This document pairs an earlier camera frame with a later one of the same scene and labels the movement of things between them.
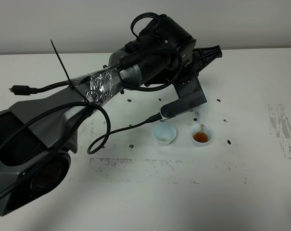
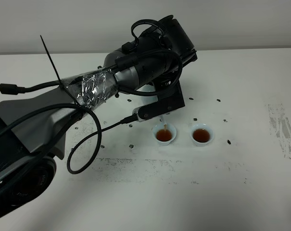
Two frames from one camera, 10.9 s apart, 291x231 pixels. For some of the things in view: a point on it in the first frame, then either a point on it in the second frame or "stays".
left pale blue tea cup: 164,133 stays
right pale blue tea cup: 202,134 stays
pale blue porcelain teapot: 200,111 → 147,99
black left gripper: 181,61 → 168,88
